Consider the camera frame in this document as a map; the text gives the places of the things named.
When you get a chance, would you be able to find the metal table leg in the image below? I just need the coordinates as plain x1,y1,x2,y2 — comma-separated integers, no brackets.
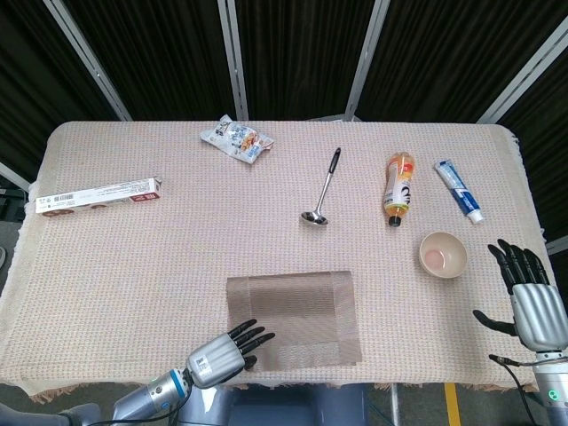
389,383,401,426

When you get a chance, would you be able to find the grey robot torso base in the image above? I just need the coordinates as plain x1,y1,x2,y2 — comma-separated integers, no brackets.
177,383,369,426

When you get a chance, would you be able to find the steel ladle with black handle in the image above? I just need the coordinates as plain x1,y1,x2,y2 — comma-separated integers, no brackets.
300,147,343,226

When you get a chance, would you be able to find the long white red box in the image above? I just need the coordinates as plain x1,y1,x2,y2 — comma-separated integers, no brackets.
35,177,162,218

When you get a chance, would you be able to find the beige pink woven tablecloth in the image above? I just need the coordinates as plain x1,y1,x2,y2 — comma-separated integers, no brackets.
0,120,568,405

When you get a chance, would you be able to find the dark curtain panel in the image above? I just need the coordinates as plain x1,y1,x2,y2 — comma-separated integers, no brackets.
357,0,568,122
61,0,236,122
496,57,568,249
0,0,121,178
234,0,378,121

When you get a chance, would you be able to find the white blue snack bag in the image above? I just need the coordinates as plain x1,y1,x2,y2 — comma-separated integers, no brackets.
199,114,275,166

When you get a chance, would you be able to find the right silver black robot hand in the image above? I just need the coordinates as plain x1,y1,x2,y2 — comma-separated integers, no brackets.
473,239,568,352

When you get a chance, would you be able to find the brown woven placemat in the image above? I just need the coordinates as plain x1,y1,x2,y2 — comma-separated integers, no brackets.
225,270,364,370

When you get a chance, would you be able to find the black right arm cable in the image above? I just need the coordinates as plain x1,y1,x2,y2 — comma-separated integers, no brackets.
489,353,542,426

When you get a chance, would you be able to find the blue white toothpaste tube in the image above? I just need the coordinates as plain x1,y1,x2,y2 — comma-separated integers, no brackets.
433,159,485,225

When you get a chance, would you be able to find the cream round bowl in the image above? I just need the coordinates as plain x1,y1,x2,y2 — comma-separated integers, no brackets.
419,231,469,280

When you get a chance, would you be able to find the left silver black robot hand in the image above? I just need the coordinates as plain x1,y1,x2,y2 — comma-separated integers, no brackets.
185,319,276,390

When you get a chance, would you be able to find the orange drink plastic bottle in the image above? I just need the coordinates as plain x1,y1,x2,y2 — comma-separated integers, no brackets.
383,152,417,228

